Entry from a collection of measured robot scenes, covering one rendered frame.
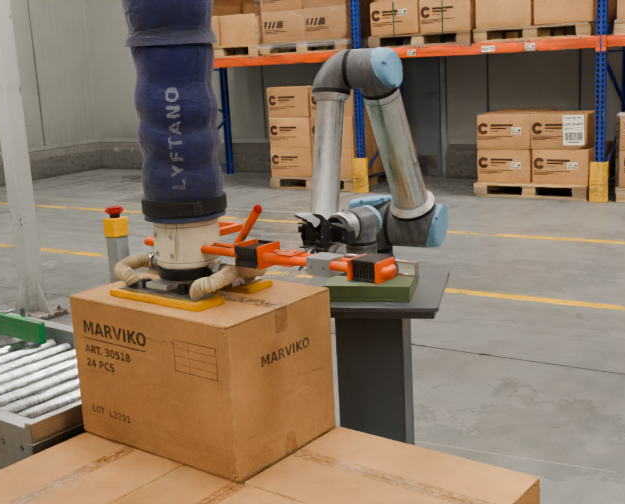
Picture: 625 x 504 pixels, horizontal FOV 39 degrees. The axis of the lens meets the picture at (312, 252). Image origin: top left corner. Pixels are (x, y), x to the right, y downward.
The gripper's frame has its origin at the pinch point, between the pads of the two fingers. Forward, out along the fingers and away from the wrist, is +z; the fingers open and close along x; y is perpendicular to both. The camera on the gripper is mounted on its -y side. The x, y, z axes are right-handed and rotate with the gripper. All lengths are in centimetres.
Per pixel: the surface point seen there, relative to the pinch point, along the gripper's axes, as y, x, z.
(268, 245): -1.9, 2.4, 14.3
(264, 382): -4.6, -30.7, 22.1
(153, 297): 26.7, -11.1, 28.2
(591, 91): 232, -6, -816
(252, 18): 585, 97, -652
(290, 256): -11.1, 1.0, 17.0
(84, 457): 41, -53, 45
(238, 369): -4.5, -24.4, 31.0
